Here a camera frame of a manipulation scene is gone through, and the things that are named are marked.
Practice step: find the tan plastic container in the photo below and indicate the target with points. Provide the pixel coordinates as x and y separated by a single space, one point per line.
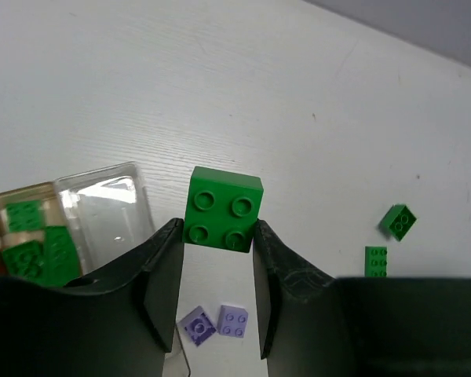
51 210

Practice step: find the purple lego brick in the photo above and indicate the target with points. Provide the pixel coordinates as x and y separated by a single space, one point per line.
197 326
232 321

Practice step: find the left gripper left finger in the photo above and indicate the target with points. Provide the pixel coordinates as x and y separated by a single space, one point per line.
117 320

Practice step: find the clear plastic container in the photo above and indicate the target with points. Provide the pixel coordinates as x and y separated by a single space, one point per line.
107 212

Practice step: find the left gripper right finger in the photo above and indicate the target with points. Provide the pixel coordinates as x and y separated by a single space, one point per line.
312 324

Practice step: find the green curved lego brick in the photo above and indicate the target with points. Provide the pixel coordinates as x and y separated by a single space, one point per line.
26 260

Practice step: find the green long lego brick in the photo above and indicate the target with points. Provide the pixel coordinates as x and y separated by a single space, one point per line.
375 261

